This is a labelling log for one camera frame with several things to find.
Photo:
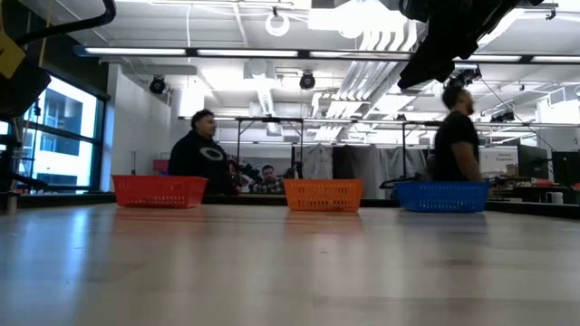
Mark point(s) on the large window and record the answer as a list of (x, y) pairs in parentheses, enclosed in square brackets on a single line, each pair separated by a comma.
[(59, 99)]

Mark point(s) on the black shelf rack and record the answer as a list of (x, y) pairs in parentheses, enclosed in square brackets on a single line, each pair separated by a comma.
[(6, 158)]

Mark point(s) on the white ceiling pipes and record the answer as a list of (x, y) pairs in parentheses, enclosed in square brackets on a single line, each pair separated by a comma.
[(362, 77)]

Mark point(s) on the person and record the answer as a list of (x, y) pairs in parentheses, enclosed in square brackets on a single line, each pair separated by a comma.
[(455, 140), (269, 179), (199, 156)]

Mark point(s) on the white sign board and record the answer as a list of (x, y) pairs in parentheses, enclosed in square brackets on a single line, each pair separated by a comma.
[(498, 158)]

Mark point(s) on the black round spotlight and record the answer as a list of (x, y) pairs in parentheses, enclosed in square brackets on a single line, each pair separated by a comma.
[(307, 80), (157, 85)]

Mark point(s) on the gray curtain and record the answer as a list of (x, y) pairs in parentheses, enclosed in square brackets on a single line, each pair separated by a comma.
[(399, 163)]

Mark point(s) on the black monitor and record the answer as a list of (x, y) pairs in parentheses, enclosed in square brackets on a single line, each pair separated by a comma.
[(532, 161), (566, 167)]

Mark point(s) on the red storage bin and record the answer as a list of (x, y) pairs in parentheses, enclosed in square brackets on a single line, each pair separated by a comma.
[(160, 165)]

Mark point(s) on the dark gray cloth cover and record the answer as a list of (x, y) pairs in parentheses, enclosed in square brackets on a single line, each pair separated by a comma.
[(358, 163)]

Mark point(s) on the blue plastic basket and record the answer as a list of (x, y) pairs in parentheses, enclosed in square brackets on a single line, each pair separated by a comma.
[(441, 197)]

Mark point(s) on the red plastic basket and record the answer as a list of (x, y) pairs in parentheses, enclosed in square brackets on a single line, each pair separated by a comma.
[(158, 192)]

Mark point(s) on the overhead light bar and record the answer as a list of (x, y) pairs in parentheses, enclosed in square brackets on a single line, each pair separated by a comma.
[(190, 52)]

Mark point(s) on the light gray cloth cover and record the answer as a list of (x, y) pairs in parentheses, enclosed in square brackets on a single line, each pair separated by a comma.
[(319, 160)]

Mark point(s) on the white cup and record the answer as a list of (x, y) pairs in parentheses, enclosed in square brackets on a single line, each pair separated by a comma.
[(555, 198)]

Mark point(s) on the orange plastic basket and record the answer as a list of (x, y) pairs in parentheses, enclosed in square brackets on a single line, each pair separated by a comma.
[(323, 195)]

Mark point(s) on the black ceiling camera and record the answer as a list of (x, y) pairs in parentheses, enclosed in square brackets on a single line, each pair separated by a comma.
[(469, 74), (502, 117)]

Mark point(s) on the black background rig frame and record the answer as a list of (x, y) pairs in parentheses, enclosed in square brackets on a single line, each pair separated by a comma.
[(414, 122), (272, 119)]

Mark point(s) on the white post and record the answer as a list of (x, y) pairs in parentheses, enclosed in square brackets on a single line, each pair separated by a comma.
[(11, 203)]

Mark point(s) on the black aluminium table frame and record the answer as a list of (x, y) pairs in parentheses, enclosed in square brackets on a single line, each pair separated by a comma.
[(249, 199)]

